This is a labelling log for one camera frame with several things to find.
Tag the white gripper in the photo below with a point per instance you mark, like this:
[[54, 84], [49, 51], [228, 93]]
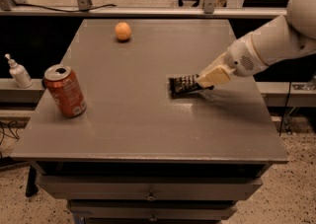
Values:
[[239, 57]]

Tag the black rxbar chocolate bar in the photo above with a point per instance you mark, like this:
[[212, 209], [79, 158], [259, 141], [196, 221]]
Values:
[[182, 85]]

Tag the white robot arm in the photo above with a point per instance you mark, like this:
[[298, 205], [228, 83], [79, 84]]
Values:
[[288, 36]]

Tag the red coke can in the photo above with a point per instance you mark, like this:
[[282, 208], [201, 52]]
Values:
[[65, 90]]

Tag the orange fruit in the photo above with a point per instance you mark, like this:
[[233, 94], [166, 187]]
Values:
[[123, 31]]

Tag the grey lower drawer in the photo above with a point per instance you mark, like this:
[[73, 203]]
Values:
[[150, 211]]

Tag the grey drawer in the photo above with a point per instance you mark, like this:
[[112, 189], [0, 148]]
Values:
[[149, 188], [150, 211]]

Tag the grey top drawer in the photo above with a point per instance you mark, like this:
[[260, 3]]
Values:
[[149, 188]]

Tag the white pump bottle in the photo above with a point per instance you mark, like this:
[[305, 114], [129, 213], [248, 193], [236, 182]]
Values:
[[19, 73]]

